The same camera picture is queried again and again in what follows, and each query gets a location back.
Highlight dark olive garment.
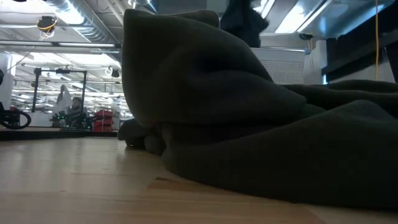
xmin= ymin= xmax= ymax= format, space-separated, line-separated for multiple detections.
xmin=117 ymin=8 xmax=398 ymax=212

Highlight white plastic bin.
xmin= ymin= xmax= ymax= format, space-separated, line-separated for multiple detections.
xmin=251 ymin=46 xmax=312 ymax=85

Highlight black desk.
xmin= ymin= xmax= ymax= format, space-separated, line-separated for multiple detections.
xmin=322 ymin=0 xmax=398 ymax=83

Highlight red storage bins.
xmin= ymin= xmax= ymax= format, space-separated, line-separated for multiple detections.
xmin=93 ymin=109 xmax=114 ymax=132

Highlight person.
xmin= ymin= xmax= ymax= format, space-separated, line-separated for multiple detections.
xmin=68 ymin=96 xmax=85 ymax=114
xmin=55 ymin=84 xmax=73 ymax=114

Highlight yellow cable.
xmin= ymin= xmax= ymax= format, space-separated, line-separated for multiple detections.
xmin=374 ymin=0 xmax=380 ymax=81

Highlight black overhead camera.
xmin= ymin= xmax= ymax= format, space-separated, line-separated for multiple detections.
xmin=36 ymin=15 xmax=58 ymax=34

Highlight black background stand frame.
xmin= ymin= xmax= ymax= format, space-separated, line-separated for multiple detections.
xmin=32 ymin=67 xmax=88 ymax=113

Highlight black aluminium table frame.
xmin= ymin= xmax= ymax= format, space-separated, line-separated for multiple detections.
xmin=0 ymin=126 xmax=119 ymax=141

